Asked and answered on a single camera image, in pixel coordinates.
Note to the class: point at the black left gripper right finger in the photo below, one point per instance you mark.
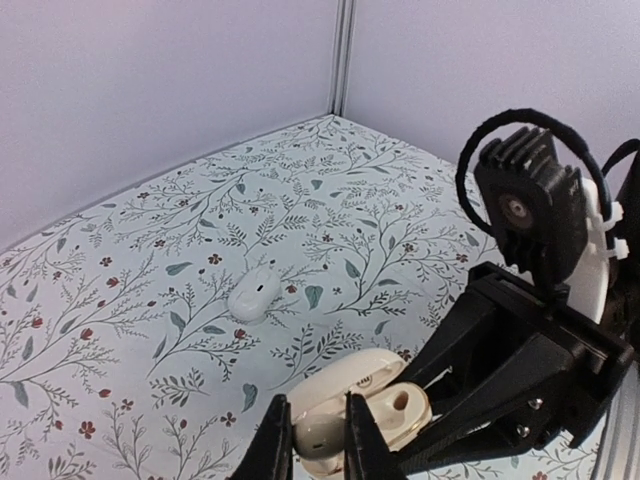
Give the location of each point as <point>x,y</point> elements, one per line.
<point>366,454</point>

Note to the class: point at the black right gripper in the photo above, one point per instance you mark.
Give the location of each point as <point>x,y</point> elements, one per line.
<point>525,366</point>

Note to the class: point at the white earbud on mat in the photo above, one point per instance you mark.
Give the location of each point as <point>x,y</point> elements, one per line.
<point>250,299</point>

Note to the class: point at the floral patterned mat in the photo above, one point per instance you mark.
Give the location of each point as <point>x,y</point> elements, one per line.
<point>119,356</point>

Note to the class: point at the right aluminium frame post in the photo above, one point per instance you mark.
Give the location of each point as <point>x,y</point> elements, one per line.
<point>342,49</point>

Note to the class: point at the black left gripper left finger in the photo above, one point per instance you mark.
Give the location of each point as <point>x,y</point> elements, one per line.
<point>270,453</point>

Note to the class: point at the white earbud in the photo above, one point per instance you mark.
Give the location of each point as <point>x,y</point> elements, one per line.
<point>250,299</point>
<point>319,437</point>

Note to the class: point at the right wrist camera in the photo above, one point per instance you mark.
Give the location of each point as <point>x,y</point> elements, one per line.
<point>545,218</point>

